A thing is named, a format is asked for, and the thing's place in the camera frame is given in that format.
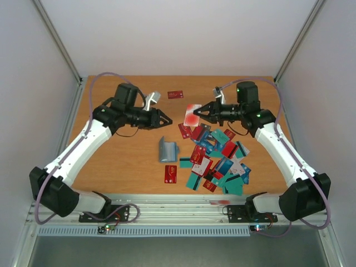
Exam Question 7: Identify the blue slotted cable duct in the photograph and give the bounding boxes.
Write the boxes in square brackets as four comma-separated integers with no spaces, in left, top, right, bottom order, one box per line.
[38,225,250,238]

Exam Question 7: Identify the right aluminium frame post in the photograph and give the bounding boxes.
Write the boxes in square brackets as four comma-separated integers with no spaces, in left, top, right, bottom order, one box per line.
[274,0,326,84]

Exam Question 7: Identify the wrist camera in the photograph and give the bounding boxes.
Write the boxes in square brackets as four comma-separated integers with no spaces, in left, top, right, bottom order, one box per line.
[144,91,161,111]
[213,87,226,104]

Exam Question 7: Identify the teal card black stripe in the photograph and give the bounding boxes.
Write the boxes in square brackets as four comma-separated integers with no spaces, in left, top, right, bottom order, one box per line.
[186,172,202,191]

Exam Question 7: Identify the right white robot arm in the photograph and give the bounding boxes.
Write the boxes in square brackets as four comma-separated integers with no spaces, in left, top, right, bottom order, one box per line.
[194,78,331,225]

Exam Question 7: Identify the teal card left stripe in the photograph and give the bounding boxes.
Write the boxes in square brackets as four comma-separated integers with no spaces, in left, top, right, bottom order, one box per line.
[179,157,193,169]

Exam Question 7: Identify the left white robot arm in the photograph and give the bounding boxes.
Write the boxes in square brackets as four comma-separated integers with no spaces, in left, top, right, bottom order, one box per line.
[29,83,172,225]

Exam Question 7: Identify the small circuit board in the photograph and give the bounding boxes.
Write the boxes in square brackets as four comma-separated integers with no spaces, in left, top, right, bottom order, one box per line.
[250,225,269,232]
[97,225,116,234]

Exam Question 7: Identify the red card bottom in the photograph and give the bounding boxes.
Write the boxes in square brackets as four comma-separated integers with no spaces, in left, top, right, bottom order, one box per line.
[202,180,217,192]

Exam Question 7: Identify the blue white card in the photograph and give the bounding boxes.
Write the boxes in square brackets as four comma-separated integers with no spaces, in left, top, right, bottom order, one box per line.
[213,157,234,176]

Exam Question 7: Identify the lone red VIP card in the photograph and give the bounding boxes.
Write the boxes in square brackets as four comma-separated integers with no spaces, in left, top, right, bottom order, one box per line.
[167,91,184,99]

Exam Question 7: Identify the white card floral print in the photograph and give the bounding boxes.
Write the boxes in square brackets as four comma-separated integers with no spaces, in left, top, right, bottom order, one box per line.
[191,157,213,177]

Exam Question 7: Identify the teal card bottom right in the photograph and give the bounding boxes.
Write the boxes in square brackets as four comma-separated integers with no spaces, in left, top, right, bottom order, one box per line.
[222,175,244,196]

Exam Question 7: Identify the teal card holder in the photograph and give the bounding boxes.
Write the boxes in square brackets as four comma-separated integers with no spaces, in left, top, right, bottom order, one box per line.
[158,136,180,163]

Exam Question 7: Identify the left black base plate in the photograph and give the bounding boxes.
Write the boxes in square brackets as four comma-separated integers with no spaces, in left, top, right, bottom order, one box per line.
[78,205,130,223]

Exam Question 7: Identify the white card red circle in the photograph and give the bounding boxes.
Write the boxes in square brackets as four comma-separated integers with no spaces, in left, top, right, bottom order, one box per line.
[183,104,202,127]

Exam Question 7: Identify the right small circuit board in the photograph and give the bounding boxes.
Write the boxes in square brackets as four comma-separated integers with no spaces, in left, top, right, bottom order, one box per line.
[250,225,269,232]

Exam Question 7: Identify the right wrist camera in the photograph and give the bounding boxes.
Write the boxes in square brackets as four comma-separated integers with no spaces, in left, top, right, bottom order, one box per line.
[213,87,226,104]

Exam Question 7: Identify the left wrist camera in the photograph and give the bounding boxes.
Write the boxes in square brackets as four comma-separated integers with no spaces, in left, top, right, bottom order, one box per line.
[144,91,161,111]

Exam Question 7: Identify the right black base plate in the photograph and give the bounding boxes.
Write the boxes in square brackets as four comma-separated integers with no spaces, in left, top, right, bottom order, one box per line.
[226,205,278,223]

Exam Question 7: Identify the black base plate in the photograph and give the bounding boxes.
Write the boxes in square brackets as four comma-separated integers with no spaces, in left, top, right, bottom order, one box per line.
[226,205,278,223]
[78,205,130,223]

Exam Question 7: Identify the left aluminium frame post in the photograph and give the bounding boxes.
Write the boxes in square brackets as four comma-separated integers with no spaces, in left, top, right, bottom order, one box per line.
[31,0,82,85]

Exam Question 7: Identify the aluminium rail platform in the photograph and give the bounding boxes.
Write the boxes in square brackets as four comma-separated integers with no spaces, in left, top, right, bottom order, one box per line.
[42,194,327,226]

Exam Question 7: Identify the aluminium frame post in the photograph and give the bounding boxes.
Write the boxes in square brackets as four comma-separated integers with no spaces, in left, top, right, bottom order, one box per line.
[31,0,82,85]
[274,0,326,84]

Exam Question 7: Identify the teal card upper pile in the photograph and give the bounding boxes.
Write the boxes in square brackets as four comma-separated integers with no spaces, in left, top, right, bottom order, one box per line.
[211,129,230,145]

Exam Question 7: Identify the red card black stripe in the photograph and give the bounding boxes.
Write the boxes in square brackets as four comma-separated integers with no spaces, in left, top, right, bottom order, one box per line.
[221,141,239,159]

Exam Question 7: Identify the left small circuit board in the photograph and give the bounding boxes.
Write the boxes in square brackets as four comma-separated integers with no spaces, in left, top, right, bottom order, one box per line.
[97,225,116,234]

